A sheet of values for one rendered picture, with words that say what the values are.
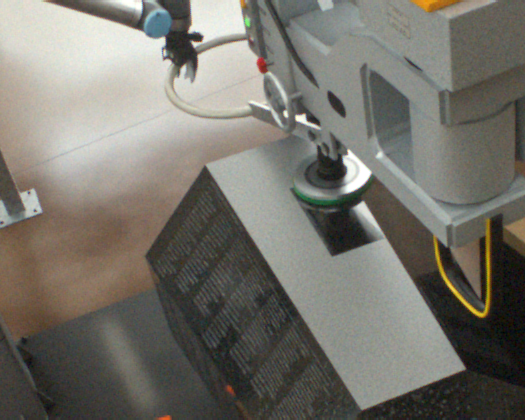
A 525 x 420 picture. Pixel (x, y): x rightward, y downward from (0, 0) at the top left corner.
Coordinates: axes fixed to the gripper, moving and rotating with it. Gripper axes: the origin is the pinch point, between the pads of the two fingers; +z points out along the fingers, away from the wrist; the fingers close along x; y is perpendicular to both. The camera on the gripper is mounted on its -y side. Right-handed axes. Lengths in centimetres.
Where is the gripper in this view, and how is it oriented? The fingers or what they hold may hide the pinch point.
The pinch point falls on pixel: (185, 76)
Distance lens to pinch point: 322.1
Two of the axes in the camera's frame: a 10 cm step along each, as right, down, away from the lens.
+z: -0.2, 7.4, 6.8
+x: 8.7, 3.4, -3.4
